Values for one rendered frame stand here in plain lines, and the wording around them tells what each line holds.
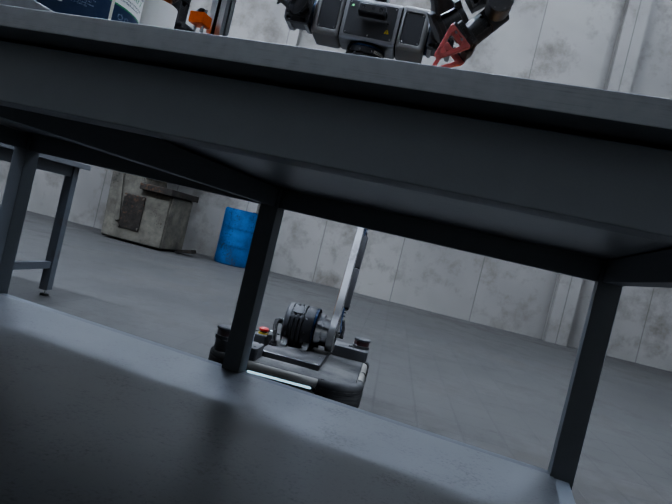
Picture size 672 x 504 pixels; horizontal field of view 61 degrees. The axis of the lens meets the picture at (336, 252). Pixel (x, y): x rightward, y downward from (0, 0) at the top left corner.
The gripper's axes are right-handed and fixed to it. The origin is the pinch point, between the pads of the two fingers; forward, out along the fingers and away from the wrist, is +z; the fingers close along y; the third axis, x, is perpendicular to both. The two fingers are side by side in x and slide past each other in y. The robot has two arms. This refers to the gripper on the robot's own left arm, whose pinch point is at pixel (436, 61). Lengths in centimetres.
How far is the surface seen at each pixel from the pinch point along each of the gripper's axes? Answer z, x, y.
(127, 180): 268, -256, -612
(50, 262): 194, -78, -164
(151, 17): 46, -34, 34
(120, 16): 47, -20, 64
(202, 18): 39, -48, -5
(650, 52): -425, 36, -720
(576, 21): -374, -65, -722
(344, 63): 30, 16, 99
